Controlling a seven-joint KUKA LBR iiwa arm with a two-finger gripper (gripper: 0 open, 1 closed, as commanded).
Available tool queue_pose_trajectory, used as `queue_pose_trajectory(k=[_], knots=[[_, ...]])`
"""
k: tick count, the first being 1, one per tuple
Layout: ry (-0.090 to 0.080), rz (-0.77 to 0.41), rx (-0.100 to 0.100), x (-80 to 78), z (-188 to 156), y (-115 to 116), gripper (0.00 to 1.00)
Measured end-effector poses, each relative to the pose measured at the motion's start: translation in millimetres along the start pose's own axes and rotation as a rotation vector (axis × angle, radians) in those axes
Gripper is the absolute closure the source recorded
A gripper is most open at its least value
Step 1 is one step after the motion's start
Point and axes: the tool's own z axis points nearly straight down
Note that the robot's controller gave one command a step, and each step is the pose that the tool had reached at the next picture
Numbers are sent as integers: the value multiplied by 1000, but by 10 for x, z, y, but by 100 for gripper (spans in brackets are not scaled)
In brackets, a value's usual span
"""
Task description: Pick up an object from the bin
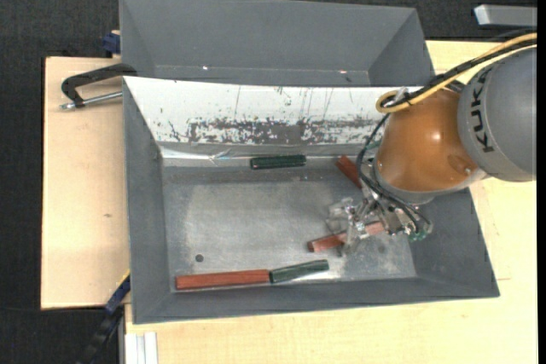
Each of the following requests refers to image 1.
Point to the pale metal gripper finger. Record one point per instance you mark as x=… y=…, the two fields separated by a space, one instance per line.
x=341 y=214
x=356 y=231

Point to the pale wood flat board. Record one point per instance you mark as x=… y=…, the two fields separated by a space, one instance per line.
x=85 y=183

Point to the dark green flat block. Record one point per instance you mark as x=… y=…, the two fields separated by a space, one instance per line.
x=298 y=271
x=278 y=162

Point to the grey metal bin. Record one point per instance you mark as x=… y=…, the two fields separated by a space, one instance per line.
x=264 y=217

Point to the red-brown flat block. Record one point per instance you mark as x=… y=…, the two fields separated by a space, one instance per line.
x=347 y=170
x=222 y=279
x=326 y=244

